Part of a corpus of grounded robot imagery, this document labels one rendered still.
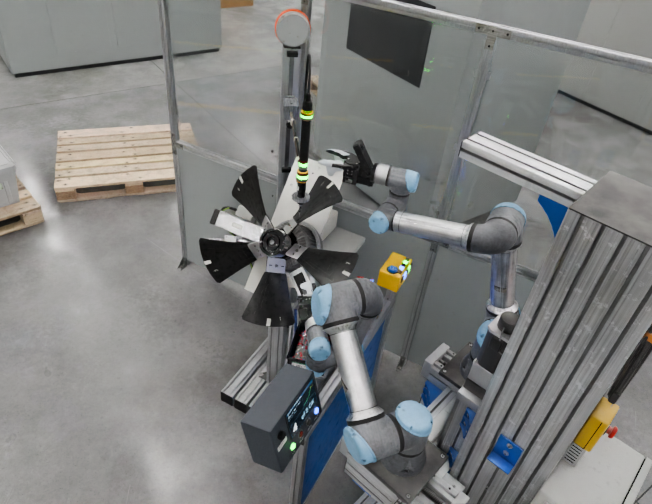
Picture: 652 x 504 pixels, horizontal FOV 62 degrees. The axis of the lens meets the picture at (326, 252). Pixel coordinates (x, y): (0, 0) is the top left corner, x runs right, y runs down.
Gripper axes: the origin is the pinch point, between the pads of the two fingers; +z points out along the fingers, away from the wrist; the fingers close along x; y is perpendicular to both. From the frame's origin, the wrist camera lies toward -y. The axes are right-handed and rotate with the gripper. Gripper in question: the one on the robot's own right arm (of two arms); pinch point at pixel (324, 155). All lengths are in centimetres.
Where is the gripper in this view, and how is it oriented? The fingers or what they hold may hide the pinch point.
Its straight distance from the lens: 201.7
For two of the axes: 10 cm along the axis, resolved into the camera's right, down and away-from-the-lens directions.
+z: -9.5, -2.6, 1.9
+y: -0.9, 7.8, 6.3
